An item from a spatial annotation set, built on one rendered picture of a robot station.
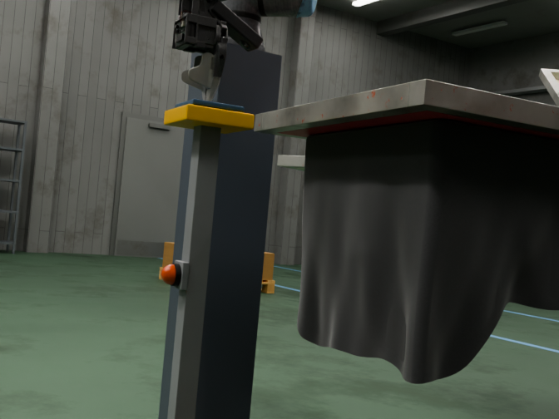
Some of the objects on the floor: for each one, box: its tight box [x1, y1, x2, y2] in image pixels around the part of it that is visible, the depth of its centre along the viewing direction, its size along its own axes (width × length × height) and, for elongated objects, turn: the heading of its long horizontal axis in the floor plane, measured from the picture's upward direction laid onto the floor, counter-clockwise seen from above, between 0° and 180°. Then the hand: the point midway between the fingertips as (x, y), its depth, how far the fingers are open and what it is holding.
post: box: [164, 104, 255, 419], centre depth 132 cm, size 22×22×96 cm
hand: (210, 98), depth 133 cm, fingers closed
